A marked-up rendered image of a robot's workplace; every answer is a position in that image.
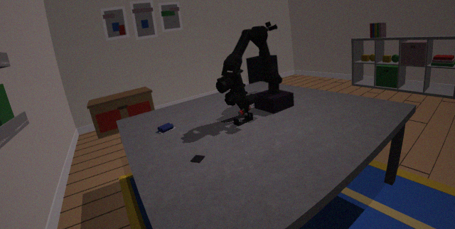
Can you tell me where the red and green battery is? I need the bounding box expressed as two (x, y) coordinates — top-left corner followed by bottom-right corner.
(238, 108), (246, 116)

